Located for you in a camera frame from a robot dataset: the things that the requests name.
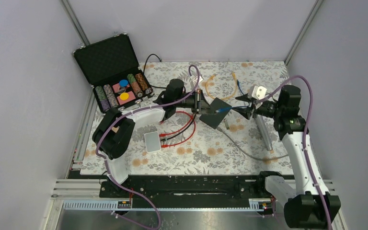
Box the yellow ethernet cable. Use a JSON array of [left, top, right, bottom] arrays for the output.
[[205, 71, 239, 101]]

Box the yellow round chip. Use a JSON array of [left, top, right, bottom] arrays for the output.
[[119, 92, 130, 101]]

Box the silver microphone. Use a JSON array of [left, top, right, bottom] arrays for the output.
[[255, 115, 274, 152]]

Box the small metal coupler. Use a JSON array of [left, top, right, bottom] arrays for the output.
[[223, 119, 230, 130]]

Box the blue ethernet cable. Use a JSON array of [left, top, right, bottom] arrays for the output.
[[215, 79, 246, 114]]

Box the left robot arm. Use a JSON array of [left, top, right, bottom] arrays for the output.
[[92, 79, 214, 197]]

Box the clear dealer button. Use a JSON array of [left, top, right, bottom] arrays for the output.
[[117, 87, 126, 94]]

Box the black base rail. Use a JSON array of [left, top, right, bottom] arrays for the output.
[[100, 173, 288, 210]]

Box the blue round chip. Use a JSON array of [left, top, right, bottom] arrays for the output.
[[119, 79, 129, 87]]

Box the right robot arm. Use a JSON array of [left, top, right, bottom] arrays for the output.
[[234, 85, 341, 230]]

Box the short red ethernet cable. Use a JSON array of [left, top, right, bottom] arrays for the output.
[[160, 111, 196, 149]]

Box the grey cable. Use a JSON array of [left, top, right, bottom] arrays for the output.
[[216, 126, 290, 161]]

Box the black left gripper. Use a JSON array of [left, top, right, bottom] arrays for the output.
[[174, 89, 216, 115]]

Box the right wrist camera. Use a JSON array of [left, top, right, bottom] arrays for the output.
[[247, 85, 267, 100]]

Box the black network switch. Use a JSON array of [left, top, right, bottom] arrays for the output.
[[199, 98, 232, 129]]

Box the white router box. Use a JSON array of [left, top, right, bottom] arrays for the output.
[[144, 131, 161, 153]]

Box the black poker chip case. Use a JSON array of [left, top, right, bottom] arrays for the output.
[[72, 33, 154, 114]]

